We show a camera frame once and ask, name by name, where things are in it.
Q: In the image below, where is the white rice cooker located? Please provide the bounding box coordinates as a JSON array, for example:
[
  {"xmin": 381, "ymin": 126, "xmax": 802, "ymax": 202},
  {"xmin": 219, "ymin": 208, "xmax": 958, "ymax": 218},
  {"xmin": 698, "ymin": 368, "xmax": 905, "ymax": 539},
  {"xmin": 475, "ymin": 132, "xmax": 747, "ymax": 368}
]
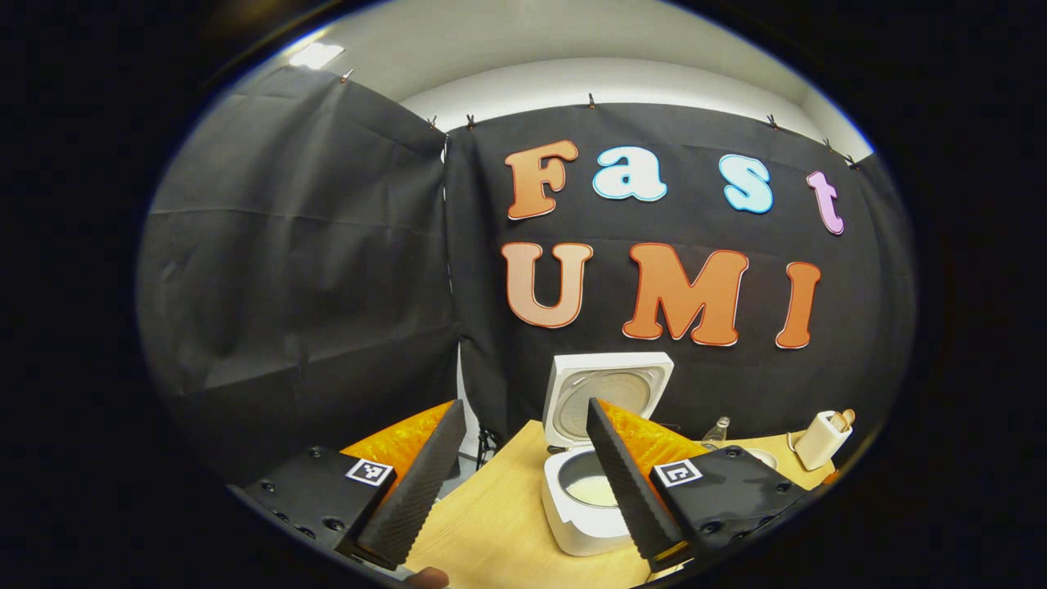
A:
[{"xmin": 540, "ymin": 352, "xmax": 680, "ymax": 559}]

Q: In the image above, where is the black backdrop cloth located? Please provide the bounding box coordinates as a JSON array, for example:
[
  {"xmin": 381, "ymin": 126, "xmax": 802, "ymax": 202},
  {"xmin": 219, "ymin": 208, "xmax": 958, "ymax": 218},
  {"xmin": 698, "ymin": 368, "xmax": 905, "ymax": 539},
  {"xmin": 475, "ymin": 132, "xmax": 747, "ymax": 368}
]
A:
[{"xmin": 137, "ymin": 65, "xmax": 917, "ymax": 492}]

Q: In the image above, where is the white rice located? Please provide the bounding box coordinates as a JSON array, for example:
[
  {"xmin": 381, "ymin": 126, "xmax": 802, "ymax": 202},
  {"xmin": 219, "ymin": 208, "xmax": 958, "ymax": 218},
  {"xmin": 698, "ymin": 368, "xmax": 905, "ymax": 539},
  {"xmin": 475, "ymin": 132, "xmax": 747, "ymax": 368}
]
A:
[{"xmin": 564, "ymin": 474, "xmax": 620, "ymax": 508}]

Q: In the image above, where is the black tripod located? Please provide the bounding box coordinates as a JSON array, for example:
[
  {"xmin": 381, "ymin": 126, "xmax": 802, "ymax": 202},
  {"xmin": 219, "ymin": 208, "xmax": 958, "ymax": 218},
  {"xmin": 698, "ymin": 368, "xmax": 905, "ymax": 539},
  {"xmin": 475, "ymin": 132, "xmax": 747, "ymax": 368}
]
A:
[{"xmin": 474, "ymin": 425, "xmax": 501, "ymax": 471}]

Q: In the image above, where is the white toaster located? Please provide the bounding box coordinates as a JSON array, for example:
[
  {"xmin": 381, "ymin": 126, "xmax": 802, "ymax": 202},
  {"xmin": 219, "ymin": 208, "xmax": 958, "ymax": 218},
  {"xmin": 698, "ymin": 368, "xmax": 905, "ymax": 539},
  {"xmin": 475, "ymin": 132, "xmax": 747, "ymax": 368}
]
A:
[{"xmin": 792, "ymin": 411, "xmax": 853, "ymax": 471}]

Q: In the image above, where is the ceiling light panel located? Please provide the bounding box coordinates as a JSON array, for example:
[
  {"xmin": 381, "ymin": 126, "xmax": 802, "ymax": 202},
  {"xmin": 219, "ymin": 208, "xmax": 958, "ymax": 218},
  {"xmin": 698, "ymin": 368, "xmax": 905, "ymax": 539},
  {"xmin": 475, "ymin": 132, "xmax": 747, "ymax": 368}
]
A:
[{"xmin": 289, "ymin": 41, "xmax": 346, "ymax": 70}]

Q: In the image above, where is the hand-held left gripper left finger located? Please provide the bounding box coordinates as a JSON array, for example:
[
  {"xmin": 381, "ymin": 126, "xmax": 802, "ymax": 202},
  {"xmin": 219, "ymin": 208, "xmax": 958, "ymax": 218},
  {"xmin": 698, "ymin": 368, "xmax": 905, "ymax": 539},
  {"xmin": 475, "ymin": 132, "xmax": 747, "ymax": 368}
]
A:
[{"xmin": 233, "ymin": 399, "xmax": 467, "ymax": 572}]

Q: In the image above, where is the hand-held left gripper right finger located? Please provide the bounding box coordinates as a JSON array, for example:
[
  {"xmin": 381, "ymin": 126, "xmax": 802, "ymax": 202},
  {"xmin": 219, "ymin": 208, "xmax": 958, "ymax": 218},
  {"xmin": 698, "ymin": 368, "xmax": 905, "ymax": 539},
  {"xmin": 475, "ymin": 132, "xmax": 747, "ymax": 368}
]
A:
[{"xmin": 586, "ymin": 398, "xmax": 819, "ymax": 573}]

